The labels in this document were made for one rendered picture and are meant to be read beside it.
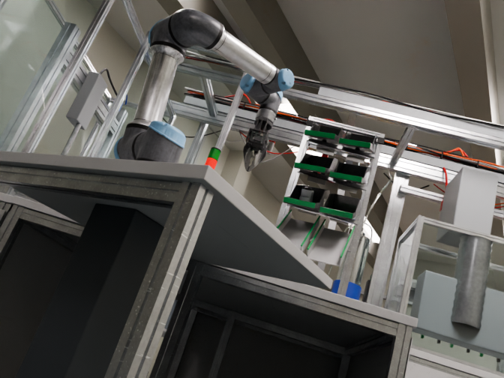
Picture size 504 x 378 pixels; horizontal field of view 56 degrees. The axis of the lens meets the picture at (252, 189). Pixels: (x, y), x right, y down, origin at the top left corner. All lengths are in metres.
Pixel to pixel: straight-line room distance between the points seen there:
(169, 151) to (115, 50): 4.08
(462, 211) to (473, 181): 0.19
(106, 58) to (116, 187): 4.33
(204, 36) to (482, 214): 1.88
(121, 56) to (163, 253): 4.67
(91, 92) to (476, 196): 2.18
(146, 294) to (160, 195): 0.19
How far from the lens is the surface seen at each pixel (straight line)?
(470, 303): 2.61
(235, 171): 6.64
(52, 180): 1.18
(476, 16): 3.46
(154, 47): 1.62
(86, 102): 2.68
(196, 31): 1.56
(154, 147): 1.35
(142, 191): 0.95
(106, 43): 5.33
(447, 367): 2.47
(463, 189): 2.86
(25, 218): 1.92
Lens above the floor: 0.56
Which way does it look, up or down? 20 degrees up
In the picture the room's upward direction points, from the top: 19 degrees clockwise
